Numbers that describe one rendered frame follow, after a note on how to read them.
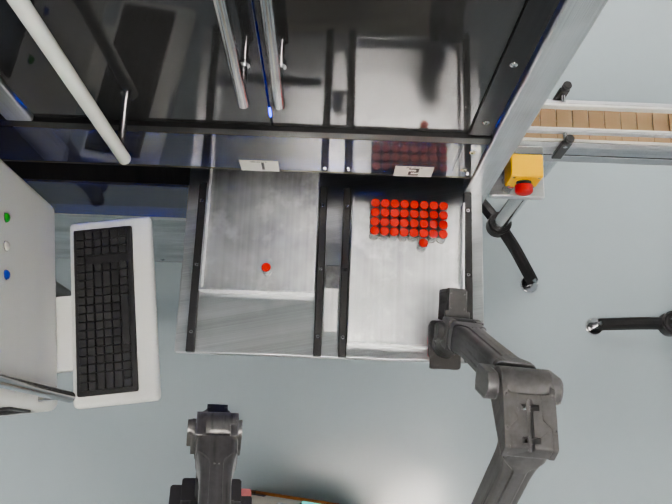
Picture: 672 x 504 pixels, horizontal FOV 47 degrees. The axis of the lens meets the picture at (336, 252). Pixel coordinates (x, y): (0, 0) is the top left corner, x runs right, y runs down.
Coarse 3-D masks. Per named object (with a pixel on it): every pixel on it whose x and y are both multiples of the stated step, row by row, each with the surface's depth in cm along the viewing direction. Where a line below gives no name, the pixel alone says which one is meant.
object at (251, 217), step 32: (224, 192) 183; (256, 192) 183; (288, 192) 183; (224, 224) 180; (256, 224) 181; (288, 224) 181; (224, 256) 178; (256, 256) 179; (288, 256) 179; (224, 288) 173; (256, 288) 177; (288, 288) 177
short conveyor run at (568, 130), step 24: (552, 120) 183; (576, 120) 183; (600, 120) 183; (624, 120) 184; (648, 120) 184; (528, 144) 181; (552, 144) 181; (576, 144) 181; (600, 144) 181; (624, 144) 182; (648, 144) 182
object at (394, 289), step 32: (352, 224) 177; (448, 224) 181; (352, 256) 176; (384, 256) 179; (416, 256) 179; (448, 256) 179; (352, 288) 177; (384, 288) 177; (416, 288) 177; (352, 320) 175; (384, 320) 175; (416, 320) 175
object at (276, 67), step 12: (264, 0) 98; (264, 12) 100; (264, 24) 103; (264, 36) 107; (276, 36) 107; (276, 48) 110; (276, 60) 113; (276, 72) 116; (276, 84) 120; (276, 96) 124; (276, 108) 128
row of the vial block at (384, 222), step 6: (372, 222) 176; (378, 222) 176; (384, 222) 176; (390, 222) 176; (396, 222) 176; (402, 222) 176; (408, 222) 176; (414, 222) 176; (420, 222) 176; (426, 222) 176; (432, 222) 177; (444, 222) 177; (390, 228) 178; (408, 228) 179; (420, 228) 177; (426, 228) 178; (432, 228) 176; (438, 228) 178; (444, 228) 176
